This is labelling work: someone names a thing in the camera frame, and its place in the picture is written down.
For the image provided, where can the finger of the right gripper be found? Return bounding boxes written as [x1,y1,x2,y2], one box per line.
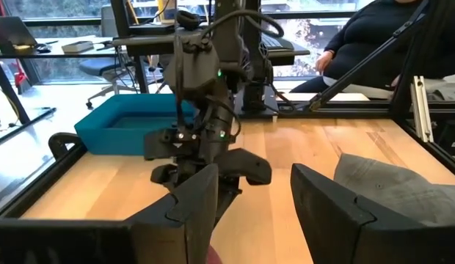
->
[214,147,272,227]
[150,164,192,191]

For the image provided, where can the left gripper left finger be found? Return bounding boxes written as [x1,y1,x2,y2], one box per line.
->
[131,163,219,264]

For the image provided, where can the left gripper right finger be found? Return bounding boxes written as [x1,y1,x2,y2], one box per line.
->
[290,163,455,264]

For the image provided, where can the maroon cotton cap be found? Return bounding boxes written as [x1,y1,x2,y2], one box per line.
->
[207,245,224,264]

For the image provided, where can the grey cotton cap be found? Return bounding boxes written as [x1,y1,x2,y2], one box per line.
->
[332,153,455,228]

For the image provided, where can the blue plastic bin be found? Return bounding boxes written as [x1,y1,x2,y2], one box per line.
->
[73,93,197,156]

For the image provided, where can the grey office chair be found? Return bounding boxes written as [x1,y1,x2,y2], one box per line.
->
[79,5,140,109]

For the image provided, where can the black office desk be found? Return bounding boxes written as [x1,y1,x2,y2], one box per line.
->
[112,27,311,59]

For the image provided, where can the black computer keyboard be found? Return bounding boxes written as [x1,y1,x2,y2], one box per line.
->
[260,33,295,51]

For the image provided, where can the person's hand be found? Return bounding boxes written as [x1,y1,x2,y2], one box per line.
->
[314,50,335,74]

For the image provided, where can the black headphones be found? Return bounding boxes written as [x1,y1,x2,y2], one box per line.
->
[175,10,202,31]

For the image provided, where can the white box device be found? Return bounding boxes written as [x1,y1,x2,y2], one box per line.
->
[61,40,95,54]

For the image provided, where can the person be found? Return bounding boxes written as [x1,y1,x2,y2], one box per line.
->
[289,0,455,100]

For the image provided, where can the red floor object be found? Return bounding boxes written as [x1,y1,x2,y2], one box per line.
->
[12,60,30,95]

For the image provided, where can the open dark laptop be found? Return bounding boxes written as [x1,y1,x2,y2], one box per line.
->
[0,16,40,51]

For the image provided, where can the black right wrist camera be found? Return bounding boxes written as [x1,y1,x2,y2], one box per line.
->
[144,127,199,161]

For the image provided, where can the black table corner handle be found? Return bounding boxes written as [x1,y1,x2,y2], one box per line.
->
[48,131,84,161]

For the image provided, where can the black table frame rail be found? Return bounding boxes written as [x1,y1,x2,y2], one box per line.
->
[0,144,87,220]
[394,119,455,180]

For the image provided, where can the silver aluminium bracket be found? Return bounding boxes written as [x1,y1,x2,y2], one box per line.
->
[410,76,434,143]

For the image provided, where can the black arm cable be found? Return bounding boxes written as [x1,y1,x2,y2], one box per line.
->
[200,9,285,41]

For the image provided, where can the black frame strut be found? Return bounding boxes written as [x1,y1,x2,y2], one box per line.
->
[308,0,430,112]

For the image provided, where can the black frame post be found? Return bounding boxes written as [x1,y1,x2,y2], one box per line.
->
[390,0,455,118]

